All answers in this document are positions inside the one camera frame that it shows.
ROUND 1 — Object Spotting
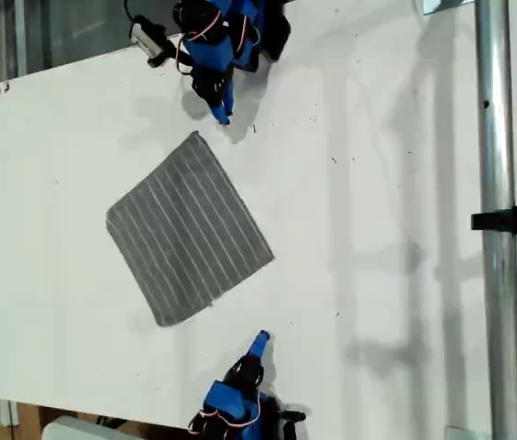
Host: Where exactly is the grey striped towel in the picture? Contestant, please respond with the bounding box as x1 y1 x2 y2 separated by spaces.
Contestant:
104 130 278 328

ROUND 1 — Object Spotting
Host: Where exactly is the wooden table leg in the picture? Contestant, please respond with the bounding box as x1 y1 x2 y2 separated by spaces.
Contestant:
14 402 42 440

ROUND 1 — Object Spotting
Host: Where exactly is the camera black stalk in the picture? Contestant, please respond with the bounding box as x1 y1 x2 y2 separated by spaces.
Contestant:
147 39 177 69

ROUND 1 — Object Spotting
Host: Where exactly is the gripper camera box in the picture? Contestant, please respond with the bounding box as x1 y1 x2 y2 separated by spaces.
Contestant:
276 401 308 440
129 15 168 52

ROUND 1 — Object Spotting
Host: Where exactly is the steel post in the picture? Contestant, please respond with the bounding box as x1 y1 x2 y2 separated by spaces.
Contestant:
473 0 517 440

